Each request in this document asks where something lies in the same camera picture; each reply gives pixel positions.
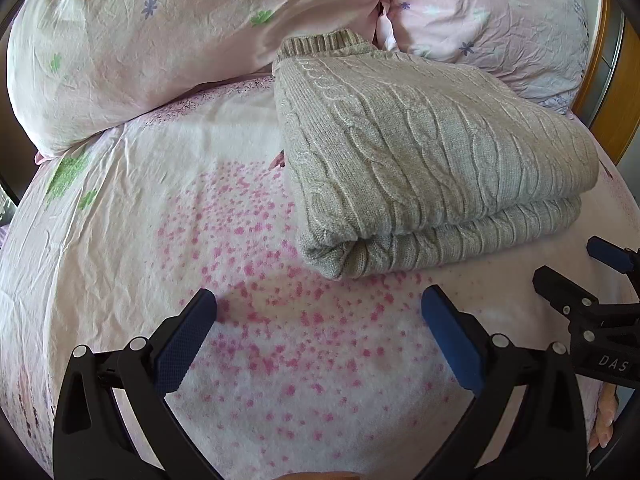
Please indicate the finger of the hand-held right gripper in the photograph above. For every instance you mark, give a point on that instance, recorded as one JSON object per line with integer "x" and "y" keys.
{"x": 560, "y": 287}
{"x": 611, "y": 255}

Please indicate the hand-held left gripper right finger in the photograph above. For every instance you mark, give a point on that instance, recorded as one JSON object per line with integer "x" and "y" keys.
{"x": 453, "y": 346}

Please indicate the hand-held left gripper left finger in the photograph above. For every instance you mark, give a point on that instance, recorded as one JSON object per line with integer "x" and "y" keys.
{"x": 181, "y": 344}

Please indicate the person's right hand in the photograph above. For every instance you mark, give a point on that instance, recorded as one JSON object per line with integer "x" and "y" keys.
{"x": 604, "y": 415}

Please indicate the pink floral bed sheet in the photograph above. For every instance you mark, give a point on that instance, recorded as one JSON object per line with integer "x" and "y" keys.
{"x": 150, "y": 240}

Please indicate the wooden headboard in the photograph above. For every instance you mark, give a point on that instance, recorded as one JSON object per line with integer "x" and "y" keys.
{"x": 607, "y": 75}

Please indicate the pink pillow with white flowers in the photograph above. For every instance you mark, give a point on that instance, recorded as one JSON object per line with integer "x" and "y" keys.
{"x": 480, "y": 20}

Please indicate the pink floral pillow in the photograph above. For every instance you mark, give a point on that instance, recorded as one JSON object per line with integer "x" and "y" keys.
{"x": 165, "y": 45}

